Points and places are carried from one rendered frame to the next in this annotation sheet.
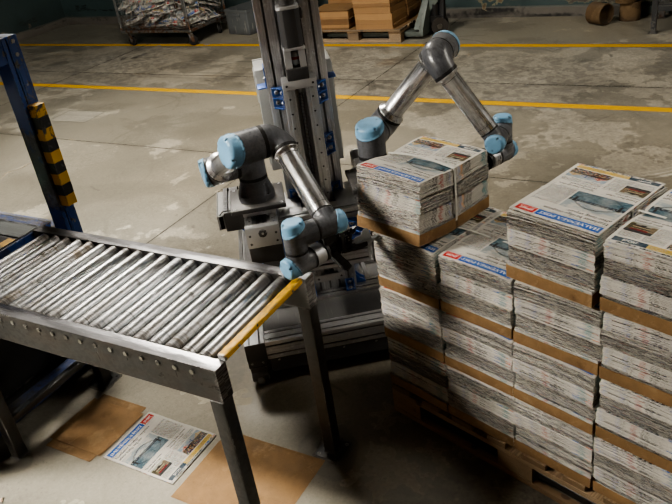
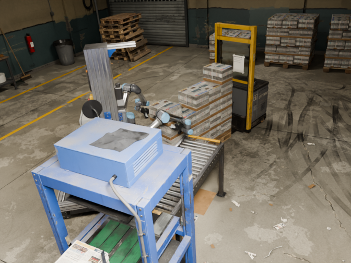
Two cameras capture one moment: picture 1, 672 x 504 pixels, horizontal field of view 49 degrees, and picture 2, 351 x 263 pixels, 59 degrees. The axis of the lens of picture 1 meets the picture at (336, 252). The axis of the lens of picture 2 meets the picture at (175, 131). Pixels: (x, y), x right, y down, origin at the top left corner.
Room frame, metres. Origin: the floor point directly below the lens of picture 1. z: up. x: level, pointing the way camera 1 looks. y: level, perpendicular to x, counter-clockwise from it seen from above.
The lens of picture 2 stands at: (2.46, 3.58, 2.80)
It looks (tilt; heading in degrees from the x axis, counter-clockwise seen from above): 29 degrees down; 266
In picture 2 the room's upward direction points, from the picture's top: 4 degrees counter-clockwise
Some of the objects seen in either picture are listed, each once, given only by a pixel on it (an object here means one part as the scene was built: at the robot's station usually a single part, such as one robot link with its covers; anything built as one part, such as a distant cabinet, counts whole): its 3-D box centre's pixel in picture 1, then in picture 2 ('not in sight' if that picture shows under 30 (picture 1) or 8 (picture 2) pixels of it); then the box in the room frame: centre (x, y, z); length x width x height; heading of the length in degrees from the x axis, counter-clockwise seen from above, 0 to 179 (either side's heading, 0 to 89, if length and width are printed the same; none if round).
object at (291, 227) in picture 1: (299, 235); (187, 123); (2.06, 0.11, 0.97); 0.11 x 0.08 x 0.11; 114
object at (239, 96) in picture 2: not in sight; (244, 101); (0.77, -1.62, 0.40); 0.69 x 0.55 x 0.80; 129
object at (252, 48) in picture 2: not in sight; (250, 81); (0.85, -1.13, 0.97); 0.09 x 0.09 x 1.75; 39
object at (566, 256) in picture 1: (585, 232); (193, 98); (1.86, -0.73, 0.95); 0.38 x 0.29 x 0.23; 128
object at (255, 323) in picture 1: (263, 316); (203, 138); (1.88, 0.25, 0.81); 0.43 x 0.03 x 0.02; 147
